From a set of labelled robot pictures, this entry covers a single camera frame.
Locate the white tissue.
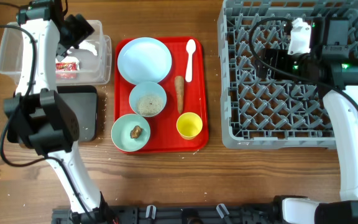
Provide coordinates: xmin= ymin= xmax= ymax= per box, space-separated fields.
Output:
xmin=55 ymin=40 xmax=98 ymax=62

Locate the red snack wrapper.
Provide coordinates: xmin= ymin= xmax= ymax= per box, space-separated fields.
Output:
xmin=56 ymin=62 xmax=79 ymax=80

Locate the light blue rice bowl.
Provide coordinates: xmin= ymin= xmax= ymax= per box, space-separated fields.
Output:
xmin=129 ymin=82 xmax=167 ymax=117

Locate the orange carrot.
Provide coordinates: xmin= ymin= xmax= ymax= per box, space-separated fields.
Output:
xmin=174 ymin=76 xmax=185 ymax=114

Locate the yellow plastic cup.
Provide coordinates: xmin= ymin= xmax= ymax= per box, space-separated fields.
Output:
xmin=177 ymin=112 xmax=203 ymax=140

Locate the light green small bowl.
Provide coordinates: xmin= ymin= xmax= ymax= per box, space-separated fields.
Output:
xmin=111 ymin=114 xmax=151 ymax=152

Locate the brown food scrap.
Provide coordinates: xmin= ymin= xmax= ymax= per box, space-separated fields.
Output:
xmin=130 ymin=125 xmax=143 ymax=139

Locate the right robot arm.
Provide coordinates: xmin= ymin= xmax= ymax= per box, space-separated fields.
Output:
xmin=254 ymin=17 xmax=358 ymax=223

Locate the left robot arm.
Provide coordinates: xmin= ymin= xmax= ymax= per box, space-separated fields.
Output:
xmin=1 ymin=1 xmax=117 ymax=223

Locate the clear plastic waste bin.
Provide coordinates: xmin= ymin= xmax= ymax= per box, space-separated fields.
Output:
xmin=0 ymin=20 xmax=112 ymax=86

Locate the grey dishwasher rack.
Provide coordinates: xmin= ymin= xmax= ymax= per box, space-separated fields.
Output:
xmin=217 ymin=1 xmax=358 ymax=149

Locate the black waste tray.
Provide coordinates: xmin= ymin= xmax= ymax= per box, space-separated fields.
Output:
xmin=6 ymin=85 xmax=99 ymax=144

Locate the large light blue plate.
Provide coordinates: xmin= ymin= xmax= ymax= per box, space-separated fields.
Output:
xmin=117 ymin=37 xmax=173 ymax=85

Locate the white plastic spoon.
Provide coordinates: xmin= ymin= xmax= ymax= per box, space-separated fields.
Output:
xmin=185 ymin=39 xmax=196 ymax=83

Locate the red serving tray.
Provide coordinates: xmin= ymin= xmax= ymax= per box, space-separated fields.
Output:
xmin=114 ymin=37 xmax=209 ymax=155

